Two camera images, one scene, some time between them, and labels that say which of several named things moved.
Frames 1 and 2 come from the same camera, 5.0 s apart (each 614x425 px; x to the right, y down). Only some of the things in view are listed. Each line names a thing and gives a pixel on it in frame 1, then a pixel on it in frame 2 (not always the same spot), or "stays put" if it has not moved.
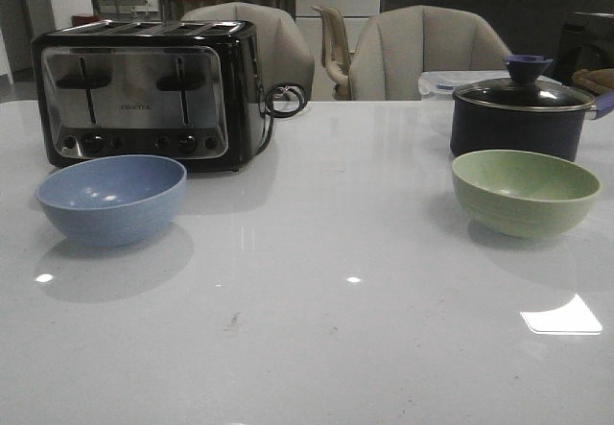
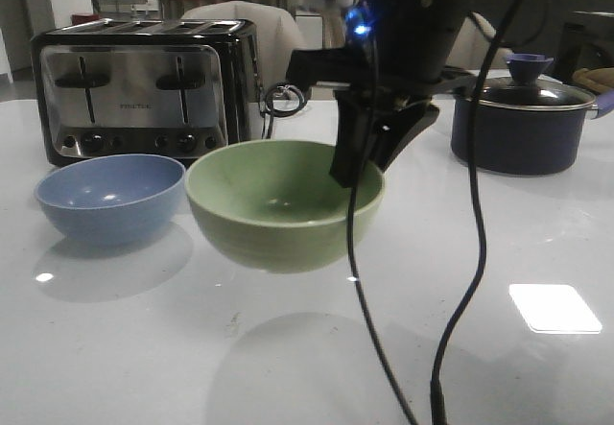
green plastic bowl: [521, 194] to [273, 204]
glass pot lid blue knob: [526, 92] stays put
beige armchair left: [282, 54] stays put
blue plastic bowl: [113, 200] stays put
